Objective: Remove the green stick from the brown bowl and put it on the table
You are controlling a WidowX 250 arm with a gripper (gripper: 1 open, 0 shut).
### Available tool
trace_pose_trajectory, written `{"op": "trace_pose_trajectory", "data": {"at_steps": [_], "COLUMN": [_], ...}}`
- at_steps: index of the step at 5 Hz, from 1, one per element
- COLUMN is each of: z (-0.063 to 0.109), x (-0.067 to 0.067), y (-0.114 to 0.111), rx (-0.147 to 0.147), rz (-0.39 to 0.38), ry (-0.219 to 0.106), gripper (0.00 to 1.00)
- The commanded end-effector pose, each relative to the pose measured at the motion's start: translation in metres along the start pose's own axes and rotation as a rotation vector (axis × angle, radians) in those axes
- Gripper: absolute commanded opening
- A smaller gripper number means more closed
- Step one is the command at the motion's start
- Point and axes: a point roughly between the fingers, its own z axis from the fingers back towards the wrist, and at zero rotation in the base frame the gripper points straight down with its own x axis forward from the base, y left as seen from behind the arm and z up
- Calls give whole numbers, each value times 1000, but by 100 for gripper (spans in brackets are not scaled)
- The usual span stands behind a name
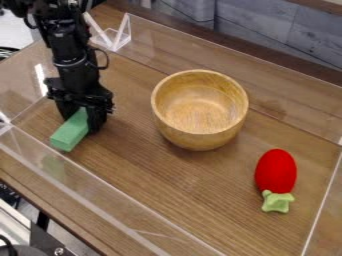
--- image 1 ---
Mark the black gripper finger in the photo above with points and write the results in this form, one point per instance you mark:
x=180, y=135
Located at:
x=96, y=118
x=67, y=108

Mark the red plush strawberry toy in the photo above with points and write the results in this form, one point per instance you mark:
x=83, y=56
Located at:
x=275, y=178

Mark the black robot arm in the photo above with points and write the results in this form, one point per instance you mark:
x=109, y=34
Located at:
x=59, y=20

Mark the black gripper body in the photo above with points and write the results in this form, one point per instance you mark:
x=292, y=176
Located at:
x=77, y=84

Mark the green foam stick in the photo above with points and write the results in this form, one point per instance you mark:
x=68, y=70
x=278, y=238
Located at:
x=71, y=132

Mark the black clamp with cable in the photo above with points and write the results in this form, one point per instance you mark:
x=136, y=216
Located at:
x=41, y=245

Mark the brown wooden bowl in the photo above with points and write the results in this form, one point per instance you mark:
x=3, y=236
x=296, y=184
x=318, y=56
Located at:
x=199, y=109

